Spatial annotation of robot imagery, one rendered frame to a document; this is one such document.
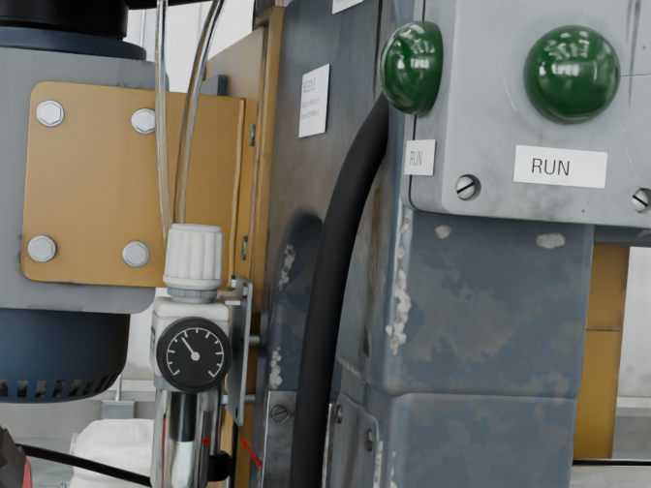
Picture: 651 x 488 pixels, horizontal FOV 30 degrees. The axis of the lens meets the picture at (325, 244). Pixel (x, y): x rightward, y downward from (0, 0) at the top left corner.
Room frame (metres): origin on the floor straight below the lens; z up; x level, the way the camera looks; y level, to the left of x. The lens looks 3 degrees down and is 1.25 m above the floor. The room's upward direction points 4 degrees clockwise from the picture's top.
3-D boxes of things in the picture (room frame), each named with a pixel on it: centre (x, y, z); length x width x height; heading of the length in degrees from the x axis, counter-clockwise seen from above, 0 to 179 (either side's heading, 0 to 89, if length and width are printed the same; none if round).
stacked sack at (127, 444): (3.47, 0.35, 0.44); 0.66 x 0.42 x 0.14; 100
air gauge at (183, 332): (0.60, 0.06, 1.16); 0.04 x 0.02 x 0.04; 103
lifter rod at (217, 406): (0.68, 0.05, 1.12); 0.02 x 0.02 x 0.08
